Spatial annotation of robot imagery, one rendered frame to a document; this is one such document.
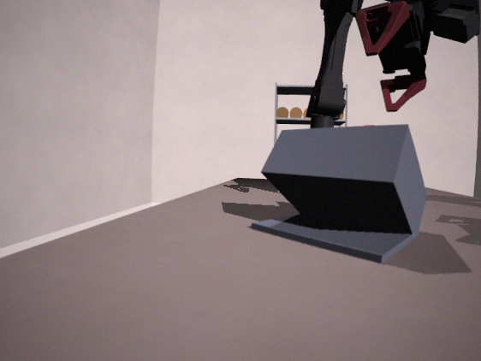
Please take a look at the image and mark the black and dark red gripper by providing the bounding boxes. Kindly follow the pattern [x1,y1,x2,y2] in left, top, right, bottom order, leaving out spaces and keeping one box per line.
[355,1,427,112]

